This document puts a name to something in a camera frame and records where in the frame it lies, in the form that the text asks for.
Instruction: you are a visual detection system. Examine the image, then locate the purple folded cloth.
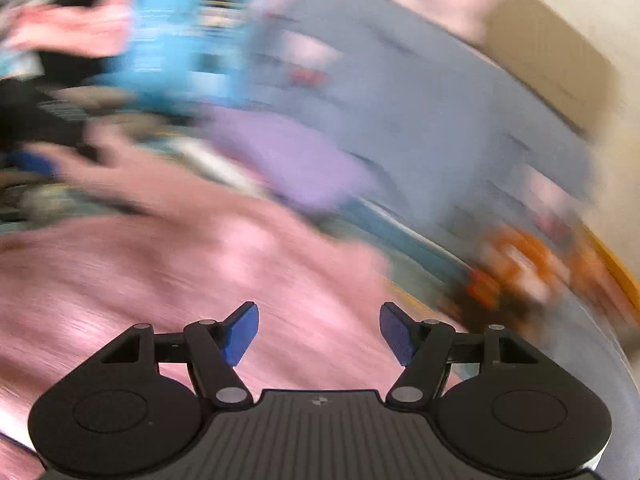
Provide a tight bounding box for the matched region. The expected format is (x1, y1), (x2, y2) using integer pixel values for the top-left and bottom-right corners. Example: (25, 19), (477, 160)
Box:
(205, 110), (376, 216)

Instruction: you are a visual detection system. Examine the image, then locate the yellow board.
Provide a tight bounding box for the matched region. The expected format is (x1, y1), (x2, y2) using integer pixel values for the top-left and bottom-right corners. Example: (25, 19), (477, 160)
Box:
(580, 225), (640, 301)

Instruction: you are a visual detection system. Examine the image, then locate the pink fleece jacket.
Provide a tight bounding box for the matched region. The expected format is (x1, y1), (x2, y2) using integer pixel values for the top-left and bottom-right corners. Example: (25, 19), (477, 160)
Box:
(0, 125), (471, 480)

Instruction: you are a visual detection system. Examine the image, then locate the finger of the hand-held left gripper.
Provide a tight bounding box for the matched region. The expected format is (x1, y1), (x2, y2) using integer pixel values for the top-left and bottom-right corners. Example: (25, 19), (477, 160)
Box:
(10, 150), (58, 181)

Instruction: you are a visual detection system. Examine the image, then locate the blue cartoon print pillow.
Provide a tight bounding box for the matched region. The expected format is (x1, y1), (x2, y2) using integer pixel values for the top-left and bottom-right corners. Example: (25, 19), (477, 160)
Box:
(100, 0), (271, 111)

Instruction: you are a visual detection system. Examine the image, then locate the red panda plush toy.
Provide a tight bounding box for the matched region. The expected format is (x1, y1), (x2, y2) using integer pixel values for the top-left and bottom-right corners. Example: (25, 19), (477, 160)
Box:
(450, 225), (571, 326)

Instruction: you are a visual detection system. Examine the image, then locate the peach pink cloth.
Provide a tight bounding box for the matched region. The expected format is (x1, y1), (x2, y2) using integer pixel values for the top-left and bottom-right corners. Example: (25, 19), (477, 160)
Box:
(10, 2), (133, 58)

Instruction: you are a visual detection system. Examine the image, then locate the white folded cloth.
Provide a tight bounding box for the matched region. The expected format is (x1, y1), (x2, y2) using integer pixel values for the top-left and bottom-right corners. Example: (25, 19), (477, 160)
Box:
(170, 137), (266, 196)

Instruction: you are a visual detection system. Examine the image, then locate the grey printed duvet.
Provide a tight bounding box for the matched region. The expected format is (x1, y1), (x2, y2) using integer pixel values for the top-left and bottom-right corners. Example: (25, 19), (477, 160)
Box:
(250, 0), (596, 241)

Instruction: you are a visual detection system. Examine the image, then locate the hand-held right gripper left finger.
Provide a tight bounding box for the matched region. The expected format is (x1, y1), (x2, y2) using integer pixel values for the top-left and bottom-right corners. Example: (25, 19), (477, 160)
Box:
(100, 301), (260, 406)

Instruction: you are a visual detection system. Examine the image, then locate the cardboard box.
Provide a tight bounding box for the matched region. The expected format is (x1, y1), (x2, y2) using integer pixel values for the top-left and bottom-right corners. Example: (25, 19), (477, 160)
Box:
(485, 0), (616, 136)

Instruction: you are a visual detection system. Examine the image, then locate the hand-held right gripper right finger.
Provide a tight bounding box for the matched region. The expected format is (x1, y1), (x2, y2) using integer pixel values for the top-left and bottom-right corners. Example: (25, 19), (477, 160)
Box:
(380, 302), (540, 405)

